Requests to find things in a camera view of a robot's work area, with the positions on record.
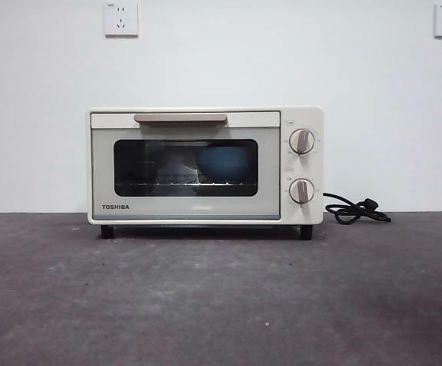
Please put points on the beige oven knob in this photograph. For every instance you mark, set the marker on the beige oven knob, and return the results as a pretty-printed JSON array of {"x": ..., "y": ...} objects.
[
  {"x": 302, "y": 142},
  {"x": 302, "y": 190}
]

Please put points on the blue bowl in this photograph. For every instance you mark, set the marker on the blue bowl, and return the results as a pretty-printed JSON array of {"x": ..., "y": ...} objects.
[{"x": 221, "y": 164}]

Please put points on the cream toaster oven body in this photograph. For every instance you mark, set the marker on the cream toaster oven body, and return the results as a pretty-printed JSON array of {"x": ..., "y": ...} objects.
[{"x": 312, "y": 114}]

